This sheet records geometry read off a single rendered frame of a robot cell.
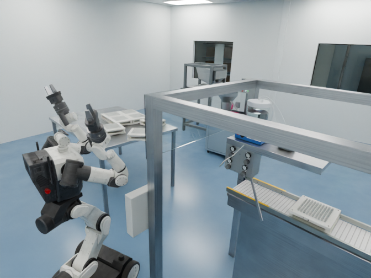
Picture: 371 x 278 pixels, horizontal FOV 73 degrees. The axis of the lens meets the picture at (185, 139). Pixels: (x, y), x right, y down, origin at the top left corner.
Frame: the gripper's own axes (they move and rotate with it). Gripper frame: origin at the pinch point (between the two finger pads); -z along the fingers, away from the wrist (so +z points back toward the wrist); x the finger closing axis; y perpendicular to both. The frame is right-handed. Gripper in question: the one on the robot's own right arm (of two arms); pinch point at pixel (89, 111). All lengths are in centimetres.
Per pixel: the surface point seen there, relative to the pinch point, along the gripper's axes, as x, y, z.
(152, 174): -23.4, 26.6, 27.8
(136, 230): -37, 13, 58
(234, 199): -12, 82, 87
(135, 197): -29, 16, 38
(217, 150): 189, 137, 258
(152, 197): -29, 25, 41
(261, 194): -13, 102, 86
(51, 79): 401, -168, 196
